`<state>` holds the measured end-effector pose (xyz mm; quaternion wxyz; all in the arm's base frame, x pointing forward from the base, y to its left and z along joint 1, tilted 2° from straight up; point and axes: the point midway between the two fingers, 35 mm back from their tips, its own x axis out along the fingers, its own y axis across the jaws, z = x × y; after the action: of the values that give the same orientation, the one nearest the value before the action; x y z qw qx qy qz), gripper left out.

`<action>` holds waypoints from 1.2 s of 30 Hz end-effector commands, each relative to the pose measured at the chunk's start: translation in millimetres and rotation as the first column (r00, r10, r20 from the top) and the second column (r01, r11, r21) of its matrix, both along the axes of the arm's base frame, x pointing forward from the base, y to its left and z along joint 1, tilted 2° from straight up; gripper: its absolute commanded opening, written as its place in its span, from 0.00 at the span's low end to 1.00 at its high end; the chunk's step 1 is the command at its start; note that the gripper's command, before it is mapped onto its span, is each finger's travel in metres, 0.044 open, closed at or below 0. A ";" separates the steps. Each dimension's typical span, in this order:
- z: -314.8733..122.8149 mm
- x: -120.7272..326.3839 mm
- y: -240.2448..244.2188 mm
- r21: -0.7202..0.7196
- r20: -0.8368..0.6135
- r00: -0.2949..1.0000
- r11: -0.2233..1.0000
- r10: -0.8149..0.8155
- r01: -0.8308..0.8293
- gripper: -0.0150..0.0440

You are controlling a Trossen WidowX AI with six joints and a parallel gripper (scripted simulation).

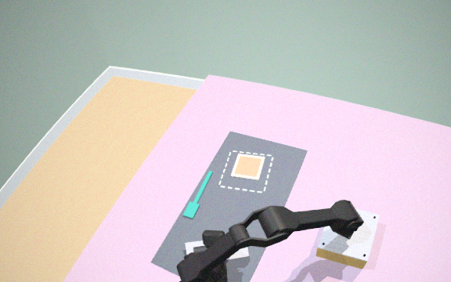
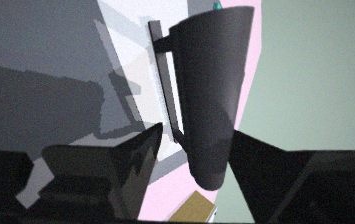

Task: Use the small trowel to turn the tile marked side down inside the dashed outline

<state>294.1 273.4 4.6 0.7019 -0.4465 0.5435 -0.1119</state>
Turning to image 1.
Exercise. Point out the cream tile with dark square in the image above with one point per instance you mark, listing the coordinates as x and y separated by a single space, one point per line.
248 166

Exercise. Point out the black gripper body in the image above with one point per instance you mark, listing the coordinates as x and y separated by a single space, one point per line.
209 237

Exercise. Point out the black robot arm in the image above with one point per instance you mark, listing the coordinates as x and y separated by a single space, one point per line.
278 224

